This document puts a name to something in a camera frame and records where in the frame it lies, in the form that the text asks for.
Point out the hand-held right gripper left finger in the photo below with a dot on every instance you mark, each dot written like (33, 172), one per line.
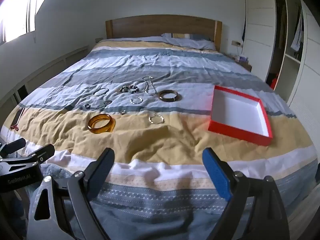
(100, 175)

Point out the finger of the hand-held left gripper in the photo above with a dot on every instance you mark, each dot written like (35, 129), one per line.
(15, 146)
(37, 153)

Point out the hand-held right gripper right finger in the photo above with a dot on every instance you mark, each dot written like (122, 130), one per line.
(216, 172)

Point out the amber resin bangle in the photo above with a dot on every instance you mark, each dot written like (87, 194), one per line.
(100, 130)

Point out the red cardboard box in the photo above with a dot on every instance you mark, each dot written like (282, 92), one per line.
(237, 115)

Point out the dark brown bangle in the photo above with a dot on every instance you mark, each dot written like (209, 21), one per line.
(167, 99)

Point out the smartphone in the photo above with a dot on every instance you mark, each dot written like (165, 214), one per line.
(18, 115)

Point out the low white cabinet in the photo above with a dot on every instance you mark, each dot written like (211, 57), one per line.
(50, 67)

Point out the red object in wardrobe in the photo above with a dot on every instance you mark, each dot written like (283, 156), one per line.
(274, 83)

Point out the wooden nightstand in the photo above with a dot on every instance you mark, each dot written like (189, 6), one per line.
(246, 66)

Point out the window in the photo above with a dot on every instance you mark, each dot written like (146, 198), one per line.
(15, 17)

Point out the striped pillow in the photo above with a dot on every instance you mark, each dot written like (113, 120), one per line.
(195, 42)

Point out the white wardrobe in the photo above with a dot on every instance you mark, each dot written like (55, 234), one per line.
(260, 30)

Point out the wooden headboard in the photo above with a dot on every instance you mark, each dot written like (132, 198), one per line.
(160, 26)

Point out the hanging clothes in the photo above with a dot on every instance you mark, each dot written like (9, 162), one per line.
(297, 35)

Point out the wall outlet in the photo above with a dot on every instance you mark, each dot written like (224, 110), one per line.
(235, 43)

